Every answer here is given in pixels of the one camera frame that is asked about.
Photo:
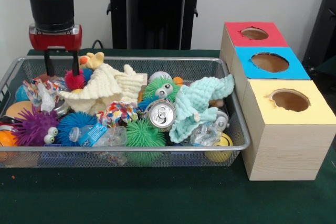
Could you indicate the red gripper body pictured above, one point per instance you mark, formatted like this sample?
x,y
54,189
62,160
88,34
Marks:
x,y
55,41

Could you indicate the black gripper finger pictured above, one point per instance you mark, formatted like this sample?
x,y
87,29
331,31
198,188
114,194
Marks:
x,y
48,62
75,64

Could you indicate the multicolour spiky caterpillar toy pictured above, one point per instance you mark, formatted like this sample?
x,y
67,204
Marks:
x,y
68,81

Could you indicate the yellow plush duck toy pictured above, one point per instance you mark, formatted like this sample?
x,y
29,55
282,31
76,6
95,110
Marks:
x,y
93,60

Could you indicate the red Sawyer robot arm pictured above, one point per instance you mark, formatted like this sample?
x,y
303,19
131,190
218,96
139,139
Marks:
x,y
51,6

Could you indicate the wooden box with three holes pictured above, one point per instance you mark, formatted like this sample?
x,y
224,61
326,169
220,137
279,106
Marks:
x,y
288,150

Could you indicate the cream waffle cloth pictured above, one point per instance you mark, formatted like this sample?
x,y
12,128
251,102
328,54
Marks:
x,y
105,87

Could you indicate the blue spiky ball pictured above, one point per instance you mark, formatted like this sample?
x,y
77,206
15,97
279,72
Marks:
x,y
76,120

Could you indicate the small colourful crumpled paper ball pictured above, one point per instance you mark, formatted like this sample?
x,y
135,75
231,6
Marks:
x,y
118,112

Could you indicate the purple spiky ball with eyes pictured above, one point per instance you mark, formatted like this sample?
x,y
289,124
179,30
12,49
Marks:
x,y
34,127

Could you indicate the crushed bottle with blue label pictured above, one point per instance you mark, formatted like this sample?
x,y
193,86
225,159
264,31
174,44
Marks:
x,y
92,134

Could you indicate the green spiky ball with eyes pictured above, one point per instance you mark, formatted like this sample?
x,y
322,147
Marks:
x,y
152,87

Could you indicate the plain green spiky ball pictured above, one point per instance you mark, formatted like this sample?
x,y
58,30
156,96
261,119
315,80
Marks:
x,y
144,134

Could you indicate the silver drink can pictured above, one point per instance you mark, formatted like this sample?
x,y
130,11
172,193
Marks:
x,y
161,115

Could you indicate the mint waffle cloth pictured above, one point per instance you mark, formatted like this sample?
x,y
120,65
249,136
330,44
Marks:
x,y
194,98

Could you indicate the dark green table cloth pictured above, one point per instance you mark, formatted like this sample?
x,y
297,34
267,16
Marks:
x,y
157,197
328,68

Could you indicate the black stand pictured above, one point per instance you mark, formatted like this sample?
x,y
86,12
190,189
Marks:
x,y
323,24

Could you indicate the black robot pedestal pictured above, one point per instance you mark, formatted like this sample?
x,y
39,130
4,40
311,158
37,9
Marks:
x,y
157,11

